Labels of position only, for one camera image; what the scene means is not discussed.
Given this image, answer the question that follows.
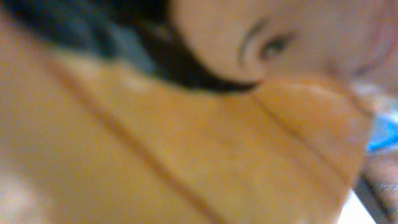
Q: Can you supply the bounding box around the yellow chips bag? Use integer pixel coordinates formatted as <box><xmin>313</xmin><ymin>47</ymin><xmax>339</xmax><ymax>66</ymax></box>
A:
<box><xmin>0</xmin><ymin>0</ymin><xmax>398</xmax><ymax>224</ymax></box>

